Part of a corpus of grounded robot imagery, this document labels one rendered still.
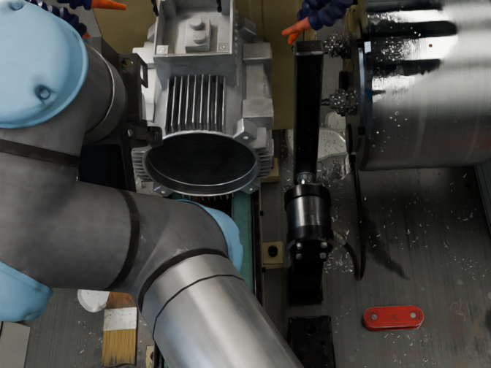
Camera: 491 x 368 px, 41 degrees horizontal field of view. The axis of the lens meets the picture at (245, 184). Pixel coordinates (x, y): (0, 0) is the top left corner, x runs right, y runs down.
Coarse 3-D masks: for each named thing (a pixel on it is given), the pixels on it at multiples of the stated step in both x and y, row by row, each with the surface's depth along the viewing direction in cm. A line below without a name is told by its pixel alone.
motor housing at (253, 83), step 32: (256, 64) 91; (160, 96) 87; (192, 96) 85; (224, 96) 84; (256, 96) 88; (192, 128) 82; (224, 128) 82; (160, 160) 94; (192, 160) 97; (224, 160) 97; (256, 160) 87; (192, 192) 95; (224, 192) 94
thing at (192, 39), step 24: (168, 0) 87; (192, 0) 89; (168, 24) 89; (192, 24) 86; (216, 24) 88; (168, 48) 82; (192, 48) 85; (216, 48) 86; (168, 72) 84; (192, 72) 84; (216, 72) 84
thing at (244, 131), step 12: (240, 24) 92; (252, 24) 93; (240, 36) 92; (252, 36) 92; (240, 120) 83; (240, 132) 82; (252, 132) 83; (156, 192) 94; (168, 192) 94; (252, 192) 94
